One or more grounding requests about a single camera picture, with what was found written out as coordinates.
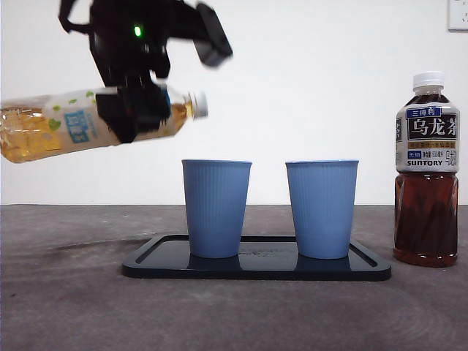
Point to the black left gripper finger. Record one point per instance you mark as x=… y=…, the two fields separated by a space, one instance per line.
x=128 y=113

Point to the jasmine tea bottle white label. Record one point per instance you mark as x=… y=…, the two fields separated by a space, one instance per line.
x=55 y=126

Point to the oolong tea bottle dark label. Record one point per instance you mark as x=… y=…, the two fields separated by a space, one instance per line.
x=426 y=215

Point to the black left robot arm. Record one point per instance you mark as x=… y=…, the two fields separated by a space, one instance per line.
x=117 y=22

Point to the blue ribbed plastic cup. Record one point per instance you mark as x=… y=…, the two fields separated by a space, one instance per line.
x=321 y=208
x=216 y=208

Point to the dark blue rectangular tray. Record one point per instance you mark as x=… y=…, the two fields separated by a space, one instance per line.
x=256 y=270

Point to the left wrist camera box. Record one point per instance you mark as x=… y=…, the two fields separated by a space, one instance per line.
x=215 y=40

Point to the white wall socket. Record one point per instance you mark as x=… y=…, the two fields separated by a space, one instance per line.
x=459 y=16

